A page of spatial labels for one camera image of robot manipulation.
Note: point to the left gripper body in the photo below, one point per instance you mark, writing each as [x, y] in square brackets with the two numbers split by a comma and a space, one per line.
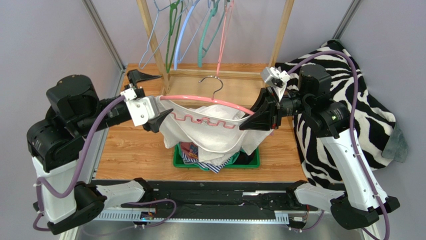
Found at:
[148, 126]

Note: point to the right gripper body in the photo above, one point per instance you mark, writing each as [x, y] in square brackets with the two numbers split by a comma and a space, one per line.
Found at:
[271, 108]

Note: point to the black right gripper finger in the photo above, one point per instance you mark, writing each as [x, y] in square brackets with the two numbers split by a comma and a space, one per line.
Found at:
[265, 95]
[261, 120]

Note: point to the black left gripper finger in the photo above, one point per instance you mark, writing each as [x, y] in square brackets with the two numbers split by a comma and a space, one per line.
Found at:
[135, 76]
[165, 113]

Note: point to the navy tank top maroon trim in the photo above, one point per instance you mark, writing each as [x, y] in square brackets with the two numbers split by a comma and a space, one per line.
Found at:
[244, 158]

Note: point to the pink plastic hanger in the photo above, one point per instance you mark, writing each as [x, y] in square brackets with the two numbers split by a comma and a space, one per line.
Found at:
[207, 100]

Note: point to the light blue plastic hanger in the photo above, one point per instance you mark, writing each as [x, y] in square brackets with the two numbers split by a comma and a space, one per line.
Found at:
[176, 59]

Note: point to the blue white striped tank top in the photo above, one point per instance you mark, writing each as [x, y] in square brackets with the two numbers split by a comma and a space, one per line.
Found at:
[207, 166]

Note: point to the teal plastic hanger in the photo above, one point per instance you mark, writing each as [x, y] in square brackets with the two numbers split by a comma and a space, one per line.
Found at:
[203, 46]

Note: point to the green plastic hanger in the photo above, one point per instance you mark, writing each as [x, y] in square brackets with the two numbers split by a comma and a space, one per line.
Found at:
[176, 9]

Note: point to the thin pink wire hanger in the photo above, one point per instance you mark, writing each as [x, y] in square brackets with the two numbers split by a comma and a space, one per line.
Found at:
[228, 11]

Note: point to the maroon tank top dark trim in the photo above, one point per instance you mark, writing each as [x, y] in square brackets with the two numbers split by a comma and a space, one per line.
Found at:
[190, 150]

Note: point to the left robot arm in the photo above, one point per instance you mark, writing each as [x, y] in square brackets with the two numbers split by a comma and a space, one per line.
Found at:
[59, 145]

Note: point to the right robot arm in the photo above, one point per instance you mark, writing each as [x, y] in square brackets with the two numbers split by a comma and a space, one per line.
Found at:
[363, 201]

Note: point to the wooden clothes rack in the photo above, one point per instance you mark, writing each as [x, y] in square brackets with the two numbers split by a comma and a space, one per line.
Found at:
[193, 87]

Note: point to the green plastic tray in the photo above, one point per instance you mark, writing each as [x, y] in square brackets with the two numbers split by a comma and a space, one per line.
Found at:
[177, 161]

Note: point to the zebra print blanket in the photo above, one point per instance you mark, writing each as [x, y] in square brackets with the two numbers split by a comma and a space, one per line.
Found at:
[376, 126]

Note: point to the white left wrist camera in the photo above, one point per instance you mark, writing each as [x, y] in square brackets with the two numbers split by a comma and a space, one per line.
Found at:
[141, 108]

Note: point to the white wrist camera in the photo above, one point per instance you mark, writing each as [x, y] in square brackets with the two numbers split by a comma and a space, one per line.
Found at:
[141, 108]
[276, 79]

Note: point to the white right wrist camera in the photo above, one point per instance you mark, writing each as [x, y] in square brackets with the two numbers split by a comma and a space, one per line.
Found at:
[276, 79]

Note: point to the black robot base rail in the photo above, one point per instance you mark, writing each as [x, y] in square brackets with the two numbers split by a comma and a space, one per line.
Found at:
[213, 202]

